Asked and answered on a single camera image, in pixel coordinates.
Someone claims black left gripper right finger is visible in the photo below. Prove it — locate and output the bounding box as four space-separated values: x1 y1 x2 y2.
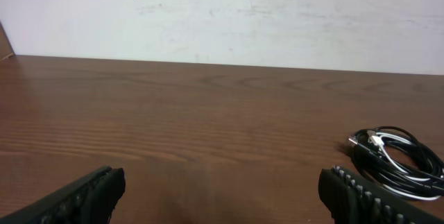
318 166 443 224

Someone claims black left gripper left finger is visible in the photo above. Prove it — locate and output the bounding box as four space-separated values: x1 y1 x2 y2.
1 166 126 224

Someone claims black USB cable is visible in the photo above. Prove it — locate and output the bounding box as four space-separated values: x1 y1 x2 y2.
348 126 444 198

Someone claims white USB cable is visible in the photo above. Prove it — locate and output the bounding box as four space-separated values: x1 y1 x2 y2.
366 130 444 202

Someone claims wooden side panel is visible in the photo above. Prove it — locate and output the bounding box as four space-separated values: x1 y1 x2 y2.
0 24 15 60

